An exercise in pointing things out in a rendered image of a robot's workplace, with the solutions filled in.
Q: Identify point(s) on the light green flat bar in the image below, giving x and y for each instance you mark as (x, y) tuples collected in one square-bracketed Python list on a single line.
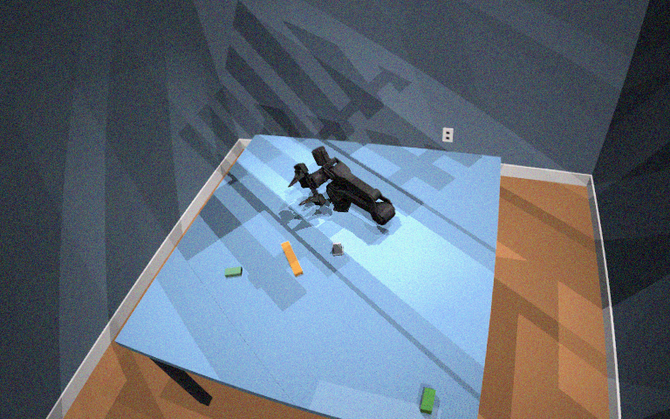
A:
[(231, 272)]

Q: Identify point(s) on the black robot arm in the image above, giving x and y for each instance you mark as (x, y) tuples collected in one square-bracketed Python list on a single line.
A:
[(347, 188)]

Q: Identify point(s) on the green rectangular block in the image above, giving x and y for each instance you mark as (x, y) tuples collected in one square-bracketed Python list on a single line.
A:
[(427, 401)]

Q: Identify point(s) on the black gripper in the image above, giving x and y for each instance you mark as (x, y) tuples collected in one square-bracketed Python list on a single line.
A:
[(314, 181)]

